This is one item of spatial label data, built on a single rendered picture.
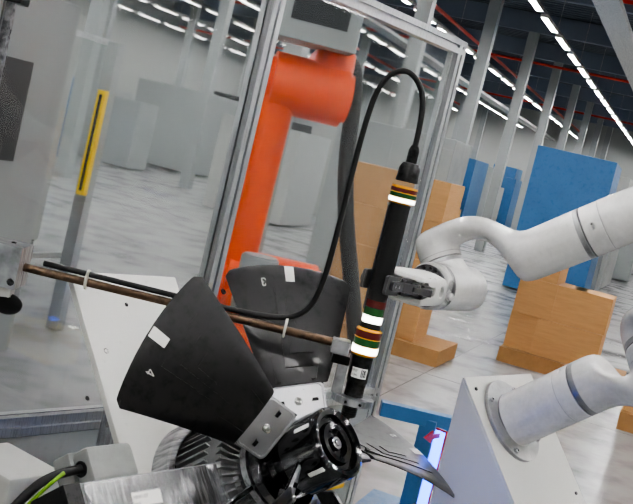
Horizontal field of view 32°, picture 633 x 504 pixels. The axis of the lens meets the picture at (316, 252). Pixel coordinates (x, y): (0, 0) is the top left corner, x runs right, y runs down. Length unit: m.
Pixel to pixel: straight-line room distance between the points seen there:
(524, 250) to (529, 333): 9.24
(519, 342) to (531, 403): 8.79
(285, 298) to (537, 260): 0.44
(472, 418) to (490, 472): 0.12
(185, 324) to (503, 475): 0.98
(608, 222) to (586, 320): 9.18
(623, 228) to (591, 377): 0.53
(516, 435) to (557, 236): 0.66
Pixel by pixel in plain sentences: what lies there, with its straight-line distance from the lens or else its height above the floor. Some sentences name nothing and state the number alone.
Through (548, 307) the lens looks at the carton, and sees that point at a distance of 11.10.
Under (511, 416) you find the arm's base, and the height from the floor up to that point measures 1.19.
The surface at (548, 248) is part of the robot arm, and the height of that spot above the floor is 1.58.
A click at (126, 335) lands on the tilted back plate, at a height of 1.27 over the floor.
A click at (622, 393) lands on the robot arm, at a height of 1.32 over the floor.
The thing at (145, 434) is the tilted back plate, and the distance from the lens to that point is 1.86.
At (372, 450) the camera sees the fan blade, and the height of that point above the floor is 1.19.
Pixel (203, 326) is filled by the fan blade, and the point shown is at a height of 1.37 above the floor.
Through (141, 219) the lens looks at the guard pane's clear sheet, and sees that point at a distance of 2.39.
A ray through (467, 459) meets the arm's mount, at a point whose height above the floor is 1.09.
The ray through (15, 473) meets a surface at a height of 0.97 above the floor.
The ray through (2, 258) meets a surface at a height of 1.37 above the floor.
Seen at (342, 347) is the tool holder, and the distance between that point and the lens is 1.81.
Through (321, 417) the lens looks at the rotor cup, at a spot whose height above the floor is 1.26.
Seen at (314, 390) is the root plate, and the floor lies 1.27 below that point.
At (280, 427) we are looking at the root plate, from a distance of 1.74.
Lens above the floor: 1.67
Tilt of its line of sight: 6 degrees down
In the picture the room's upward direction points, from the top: 14 degrees clockwise
